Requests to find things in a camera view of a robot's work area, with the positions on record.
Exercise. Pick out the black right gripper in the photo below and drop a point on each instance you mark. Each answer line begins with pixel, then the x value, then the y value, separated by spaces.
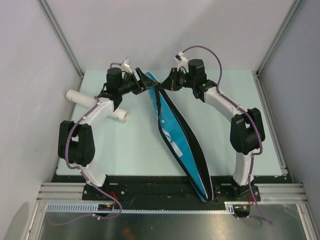
pixel 170 83

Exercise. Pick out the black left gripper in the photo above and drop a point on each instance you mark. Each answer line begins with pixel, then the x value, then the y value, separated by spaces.
pixel 144 82

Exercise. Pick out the blue sport racket bag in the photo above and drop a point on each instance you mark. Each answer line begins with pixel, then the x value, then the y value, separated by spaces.
pixel 182 143

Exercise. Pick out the white cardboard shuttlecock tube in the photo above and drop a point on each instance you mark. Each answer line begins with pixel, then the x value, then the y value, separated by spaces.
pixel 87 101

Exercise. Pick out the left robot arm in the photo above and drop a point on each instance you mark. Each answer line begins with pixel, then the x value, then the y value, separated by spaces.
pixel 76 145

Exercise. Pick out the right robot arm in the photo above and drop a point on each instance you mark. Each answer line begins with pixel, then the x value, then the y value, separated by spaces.
pixel 246 125

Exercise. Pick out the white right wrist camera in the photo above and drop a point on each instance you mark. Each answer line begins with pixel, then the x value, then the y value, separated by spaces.
pixel 182 62

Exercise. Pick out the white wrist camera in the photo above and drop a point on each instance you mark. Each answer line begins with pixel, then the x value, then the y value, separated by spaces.
pixel 125 66
pixel 182 62

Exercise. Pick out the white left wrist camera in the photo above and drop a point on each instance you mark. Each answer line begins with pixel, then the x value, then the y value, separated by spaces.
pixel 125 66

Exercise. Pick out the aluminium frame post right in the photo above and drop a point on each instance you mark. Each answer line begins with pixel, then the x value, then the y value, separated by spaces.
pixel 284 27

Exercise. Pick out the aluminium frame post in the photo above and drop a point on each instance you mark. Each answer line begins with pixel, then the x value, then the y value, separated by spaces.
pixel 284 27
pixel 56 28

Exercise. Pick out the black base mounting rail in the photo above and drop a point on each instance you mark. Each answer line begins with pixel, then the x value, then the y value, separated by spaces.
pixel 175 193

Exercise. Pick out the aluminium frame post left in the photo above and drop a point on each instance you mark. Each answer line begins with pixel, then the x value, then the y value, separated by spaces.
pixel 56 28

